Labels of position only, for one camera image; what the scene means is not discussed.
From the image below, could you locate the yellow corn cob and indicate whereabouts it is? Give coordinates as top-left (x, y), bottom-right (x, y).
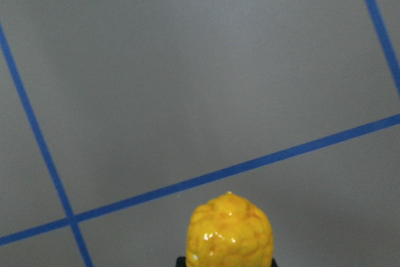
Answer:
top-left (185, 191), bottom-right (274, 266)

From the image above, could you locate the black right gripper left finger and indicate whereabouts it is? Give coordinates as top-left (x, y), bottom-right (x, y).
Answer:
top-left (175, 256), bottom-right (187, 267)

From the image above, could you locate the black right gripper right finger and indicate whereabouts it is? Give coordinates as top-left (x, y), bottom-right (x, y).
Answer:
top-left (271, 258), bottom-right (278, 267)

